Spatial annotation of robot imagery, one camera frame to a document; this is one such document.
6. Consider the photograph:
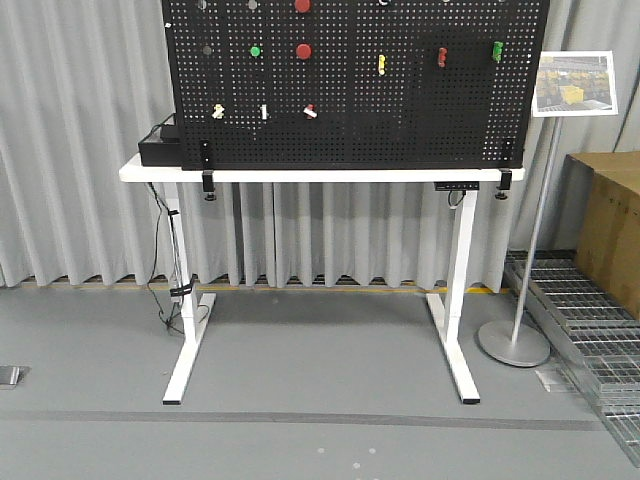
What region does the silver sign stand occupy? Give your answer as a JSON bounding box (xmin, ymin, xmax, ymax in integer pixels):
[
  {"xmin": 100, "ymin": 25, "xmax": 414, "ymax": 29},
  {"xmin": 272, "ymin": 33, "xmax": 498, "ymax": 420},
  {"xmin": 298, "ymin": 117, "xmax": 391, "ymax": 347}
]
[{"xmin": 477, "ymin": 49, "xmax": 619, "ymax": 369}]

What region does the red base white knob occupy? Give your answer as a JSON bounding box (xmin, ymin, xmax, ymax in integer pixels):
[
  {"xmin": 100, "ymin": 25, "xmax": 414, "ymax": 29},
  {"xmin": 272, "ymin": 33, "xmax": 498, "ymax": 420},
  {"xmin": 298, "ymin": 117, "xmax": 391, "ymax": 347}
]
[{"xmin": 303, "ymin": 104, "xmax": 318, "ymax": 119}]

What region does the yellow lever switch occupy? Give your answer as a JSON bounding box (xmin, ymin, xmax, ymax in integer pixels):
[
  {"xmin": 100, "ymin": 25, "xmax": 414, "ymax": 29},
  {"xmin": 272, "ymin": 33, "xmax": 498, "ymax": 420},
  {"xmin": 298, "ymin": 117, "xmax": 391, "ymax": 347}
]
[{"xmin": 378, "ymin": 54, "xmax": 386, "ymax": 76}]

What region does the left black clamp bracket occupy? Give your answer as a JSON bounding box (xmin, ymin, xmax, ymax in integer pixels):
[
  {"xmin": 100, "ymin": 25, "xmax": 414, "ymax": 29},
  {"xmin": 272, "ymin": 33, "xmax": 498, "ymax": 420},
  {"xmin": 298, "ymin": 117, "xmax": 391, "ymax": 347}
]
[{"xmin": 200, "ymin": 140, "xmax": 216, "ymax": 201}]

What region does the black power cable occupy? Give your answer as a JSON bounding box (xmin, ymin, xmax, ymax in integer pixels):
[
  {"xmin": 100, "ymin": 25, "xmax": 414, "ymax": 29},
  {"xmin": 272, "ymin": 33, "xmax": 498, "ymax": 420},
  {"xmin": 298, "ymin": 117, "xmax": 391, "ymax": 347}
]
[{"xmin": 145, "ymin": 181, "xmax": 211, "ymax": 337}]

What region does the white height-adjustable table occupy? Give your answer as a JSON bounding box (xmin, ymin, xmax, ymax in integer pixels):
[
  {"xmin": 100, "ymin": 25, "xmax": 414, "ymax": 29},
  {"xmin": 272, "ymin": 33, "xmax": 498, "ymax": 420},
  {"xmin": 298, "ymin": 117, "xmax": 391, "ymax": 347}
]
[{"xmin": 119, "ymin": 154, "xmax": 526, "ymax": 405}]

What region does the black clamp bracket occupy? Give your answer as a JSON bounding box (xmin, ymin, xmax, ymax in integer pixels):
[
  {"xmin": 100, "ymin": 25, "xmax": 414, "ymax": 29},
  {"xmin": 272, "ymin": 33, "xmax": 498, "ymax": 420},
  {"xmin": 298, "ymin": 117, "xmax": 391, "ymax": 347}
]
[
  {"xmin": 495, "ymin": 138, "xmax": 514, "ymax": 201},
  {"xmin": 200, "ymin": 140, "xmax": 216, "ymax": 201}
]

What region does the metal floor grating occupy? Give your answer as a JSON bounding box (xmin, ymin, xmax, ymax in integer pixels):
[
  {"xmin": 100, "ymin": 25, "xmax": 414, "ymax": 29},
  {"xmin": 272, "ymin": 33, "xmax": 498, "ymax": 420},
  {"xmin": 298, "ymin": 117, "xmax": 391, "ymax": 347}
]
[{"xmin": 526, "ymin": 252, "xmax": 639, "ymax": 466}]

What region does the upper red round button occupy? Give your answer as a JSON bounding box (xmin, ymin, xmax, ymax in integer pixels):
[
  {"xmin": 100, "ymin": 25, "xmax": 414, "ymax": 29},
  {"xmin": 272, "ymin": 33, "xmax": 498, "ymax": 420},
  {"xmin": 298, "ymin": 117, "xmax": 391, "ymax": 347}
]
[{"xmin": 294, "ymin": 0, "xmax": 311, "ymax": 14}]

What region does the black box on table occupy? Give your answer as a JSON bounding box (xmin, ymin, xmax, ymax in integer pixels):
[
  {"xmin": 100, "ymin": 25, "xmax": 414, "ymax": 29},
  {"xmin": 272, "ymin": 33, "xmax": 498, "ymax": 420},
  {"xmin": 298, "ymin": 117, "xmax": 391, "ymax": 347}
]
[{"xmin": 138, "ymin": 113, "xmax": 183, "ymax": 167}]

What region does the red round button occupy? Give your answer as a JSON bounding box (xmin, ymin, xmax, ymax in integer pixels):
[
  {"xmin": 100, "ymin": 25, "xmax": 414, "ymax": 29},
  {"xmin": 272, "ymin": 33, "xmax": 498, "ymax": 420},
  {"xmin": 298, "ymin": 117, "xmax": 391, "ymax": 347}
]
[
  {"xmin": 295, "ymin": 43, "xmax": 313, "ymax": 61},
  {"xmin": 294, "ymin": 0, "xmax": 311, "ymax": 14}
]

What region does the brown cardboard box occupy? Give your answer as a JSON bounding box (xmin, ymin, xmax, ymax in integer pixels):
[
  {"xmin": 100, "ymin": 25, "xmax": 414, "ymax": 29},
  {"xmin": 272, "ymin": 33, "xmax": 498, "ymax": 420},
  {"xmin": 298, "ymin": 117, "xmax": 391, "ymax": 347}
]
[{"xmin": 567, "ymin": 151, "xmax": 639, "ymax": 319}]

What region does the table height control panel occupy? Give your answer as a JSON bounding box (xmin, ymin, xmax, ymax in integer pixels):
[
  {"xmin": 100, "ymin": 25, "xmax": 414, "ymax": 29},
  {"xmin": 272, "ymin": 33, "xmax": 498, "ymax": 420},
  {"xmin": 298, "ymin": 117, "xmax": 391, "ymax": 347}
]
[{"xmin": 435, "ymin": 181, "xmax": 480, "ymax": 191}]

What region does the green lever switch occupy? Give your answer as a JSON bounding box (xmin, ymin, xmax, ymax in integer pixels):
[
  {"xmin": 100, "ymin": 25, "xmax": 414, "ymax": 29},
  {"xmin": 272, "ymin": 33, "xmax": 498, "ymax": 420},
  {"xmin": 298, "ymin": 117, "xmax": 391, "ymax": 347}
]
[{"xmin": 492, "ymin": 41, "xmax": 504, "ymax": 63}]

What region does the grey curtain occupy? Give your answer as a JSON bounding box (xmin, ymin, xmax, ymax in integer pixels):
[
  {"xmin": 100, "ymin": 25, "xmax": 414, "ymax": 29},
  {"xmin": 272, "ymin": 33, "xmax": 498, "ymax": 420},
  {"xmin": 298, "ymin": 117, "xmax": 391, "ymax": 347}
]
[{"xmin": 1, "ymin": 1, "xmax": 639, "ymax": 288}]

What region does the lower red round button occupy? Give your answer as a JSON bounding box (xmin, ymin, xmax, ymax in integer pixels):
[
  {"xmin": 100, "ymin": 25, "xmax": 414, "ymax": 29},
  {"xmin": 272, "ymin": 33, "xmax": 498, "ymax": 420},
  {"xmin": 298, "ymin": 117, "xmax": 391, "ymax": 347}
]
[{"xmin": 295, "ymin": 43, "xmax": 313, "ymax": 61}]

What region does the yellow base white knob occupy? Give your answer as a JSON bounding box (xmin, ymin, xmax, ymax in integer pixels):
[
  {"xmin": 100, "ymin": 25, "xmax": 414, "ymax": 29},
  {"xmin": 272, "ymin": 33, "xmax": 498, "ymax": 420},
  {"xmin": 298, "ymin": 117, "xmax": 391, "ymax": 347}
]
[{"xmin": 212, "ymin": 104, "xmax": 225, "ymax": 119}]

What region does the black perforated pegboard panel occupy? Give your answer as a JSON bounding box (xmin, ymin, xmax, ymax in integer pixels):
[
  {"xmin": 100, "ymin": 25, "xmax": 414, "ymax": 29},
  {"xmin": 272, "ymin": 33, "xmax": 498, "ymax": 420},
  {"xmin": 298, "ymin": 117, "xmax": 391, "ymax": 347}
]
[{"xmin": 162, "ymin": 1, "xmax": 550, "ymax": 170}]

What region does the right black clamp bracket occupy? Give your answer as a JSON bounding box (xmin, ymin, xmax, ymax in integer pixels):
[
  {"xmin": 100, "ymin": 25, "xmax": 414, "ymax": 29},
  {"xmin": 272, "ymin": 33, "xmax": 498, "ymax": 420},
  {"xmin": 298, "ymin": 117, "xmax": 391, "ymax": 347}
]
[{"xmin": 495, "ymin": 138, "xmax": 514, "ymax": 201}]

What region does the silver floor plate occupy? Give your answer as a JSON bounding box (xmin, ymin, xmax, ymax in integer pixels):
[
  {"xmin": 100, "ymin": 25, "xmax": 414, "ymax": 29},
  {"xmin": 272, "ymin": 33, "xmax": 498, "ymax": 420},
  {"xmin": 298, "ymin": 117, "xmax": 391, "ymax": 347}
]
[{"xmin": 0, "ymin": 365, "xmax": 31, "ymax": 390}]

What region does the dark red lever switch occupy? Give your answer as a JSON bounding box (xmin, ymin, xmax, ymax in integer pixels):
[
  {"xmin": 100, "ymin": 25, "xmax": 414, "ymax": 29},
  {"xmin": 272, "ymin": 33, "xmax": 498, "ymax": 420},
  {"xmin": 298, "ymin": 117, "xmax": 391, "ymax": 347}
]
[{"xmin": 437, "ymin": 47, "xmax": 448, "ymax": 68}]

